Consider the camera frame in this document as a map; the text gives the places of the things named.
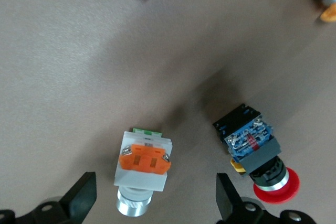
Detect red mushroom push button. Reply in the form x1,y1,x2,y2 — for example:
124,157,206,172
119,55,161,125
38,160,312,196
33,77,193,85
212,103,300,204

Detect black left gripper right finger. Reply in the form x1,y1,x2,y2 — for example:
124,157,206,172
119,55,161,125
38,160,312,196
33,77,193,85
216,173,314,224

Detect white orange push button switch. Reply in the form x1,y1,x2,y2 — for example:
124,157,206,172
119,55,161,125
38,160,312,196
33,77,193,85
113,127,174,216

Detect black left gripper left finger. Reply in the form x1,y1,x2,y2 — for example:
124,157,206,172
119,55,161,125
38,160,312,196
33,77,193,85
0,172,97,224

